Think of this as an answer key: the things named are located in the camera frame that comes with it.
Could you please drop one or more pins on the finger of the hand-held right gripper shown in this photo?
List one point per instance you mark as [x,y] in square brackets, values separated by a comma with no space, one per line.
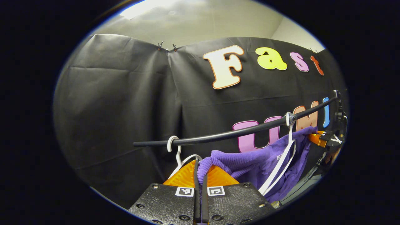
[317,139]

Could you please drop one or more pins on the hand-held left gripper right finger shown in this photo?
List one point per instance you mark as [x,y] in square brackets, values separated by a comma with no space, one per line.
[237,203]

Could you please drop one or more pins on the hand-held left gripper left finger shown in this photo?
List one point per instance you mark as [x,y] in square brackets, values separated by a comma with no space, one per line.
[168,203]

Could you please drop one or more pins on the white clothes hanger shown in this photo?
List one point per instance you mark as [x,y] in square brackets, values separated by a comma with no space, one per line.
[290,131]

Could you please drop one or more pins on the purple ribbed shirt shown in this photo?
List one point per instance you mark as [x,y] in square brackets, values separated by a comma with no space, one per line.
[250,162]

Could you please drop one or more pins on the empty white hanger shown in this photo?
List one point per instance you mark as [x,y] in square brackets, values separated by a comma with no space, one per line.
[169,144]

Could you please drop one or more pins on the black clothes rack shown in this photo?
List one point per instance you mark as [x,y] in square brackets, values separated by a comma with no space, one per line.
[218,137]

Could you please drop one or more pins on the black backdrop cloth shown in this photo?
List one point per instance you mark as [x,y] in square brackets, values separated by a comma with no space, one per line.
[125,103]

